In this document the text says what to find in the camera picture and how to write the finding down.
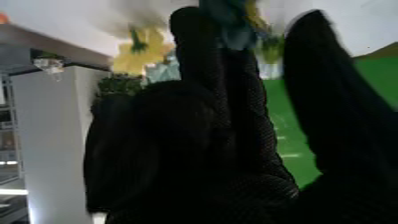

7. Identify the white sheet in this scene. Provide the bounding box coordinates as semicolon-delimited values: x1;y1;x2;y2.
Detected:
0;0;398;58

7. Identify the blue flower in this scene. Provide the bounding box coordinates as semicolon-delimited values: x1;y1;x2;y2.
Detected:
199;0;261;52

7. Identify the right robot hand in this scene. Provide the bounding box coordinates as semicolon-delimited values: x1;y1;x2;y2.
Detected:
82;5;398;224

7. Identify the green sprig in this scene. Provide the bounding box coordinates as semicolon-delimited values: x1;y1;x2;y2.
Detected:
257;32;288;65
96;73;145;98

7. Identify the yellow flower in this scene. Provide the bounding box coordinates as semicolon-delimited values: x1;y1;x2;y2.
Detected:
110;27;177;76

